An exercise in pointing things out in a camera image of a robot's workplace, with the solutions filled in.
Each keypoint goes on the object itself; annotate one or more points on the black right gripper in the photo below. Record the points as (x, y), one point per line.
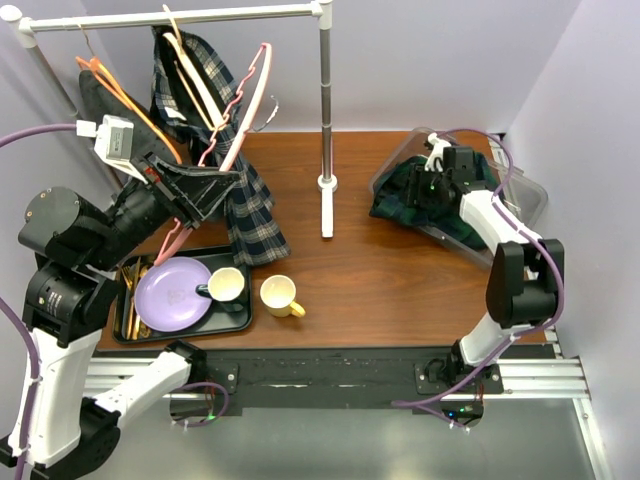
(415, 186)

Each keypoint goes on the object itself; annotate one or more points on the black serving tray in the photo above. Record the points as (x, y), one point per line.
(216, 320)

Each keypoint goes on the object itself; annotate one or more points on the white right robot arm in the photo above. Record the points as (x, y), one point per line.
(525, 287)

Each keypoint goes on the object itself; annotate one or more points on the black dotted skirt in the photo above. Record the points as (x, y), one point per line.
(99, 102)

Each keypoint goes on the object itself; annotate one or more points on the green plaid skirt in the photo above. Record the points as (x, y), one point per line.
(389, 202)

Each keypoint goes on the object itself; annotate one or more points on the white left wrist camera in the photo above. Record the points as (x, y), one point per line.
(113, 140)

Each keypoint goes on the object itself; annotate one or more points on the gold cutlery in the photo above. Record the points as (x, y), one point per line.
(128, 325)

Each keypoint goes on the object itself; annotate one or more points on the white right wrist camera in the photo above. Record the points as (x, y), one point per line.
(434, 162)

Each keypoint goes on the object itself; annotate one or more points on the dark green mug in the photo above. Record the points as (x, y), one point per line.
(227, 287)

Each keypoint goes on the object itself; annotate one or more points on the clear plastic bin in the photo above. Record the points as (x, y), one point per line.
(523, 197)

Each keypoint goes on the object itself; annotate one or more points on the yellow mug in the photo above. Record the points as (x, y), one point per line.
(278, 294)

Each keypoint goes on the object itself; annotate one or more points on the navy beige plaid skirt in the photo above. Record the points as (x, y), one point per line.
(254, 235)

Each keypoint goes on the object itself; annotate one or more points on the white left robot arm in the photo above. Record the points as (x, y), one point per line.
(61, 433)

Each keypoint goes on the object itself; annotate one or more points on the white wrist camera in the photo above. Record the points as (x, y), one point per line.
(434, 162)
(113, 140)

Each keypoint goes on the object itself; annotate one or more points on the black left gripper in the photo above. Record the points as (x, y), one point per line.
(186, 190)

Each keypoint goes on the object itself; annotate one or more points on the purple plate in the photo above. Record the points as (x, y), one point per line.
(166, 299)

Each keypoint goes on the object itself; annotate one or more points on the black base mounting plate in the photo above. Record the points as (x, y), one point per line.
(341, 378)

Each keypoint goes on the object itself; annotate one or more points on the orange plastic hanger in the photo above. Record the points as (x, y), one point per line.
(109, 82)

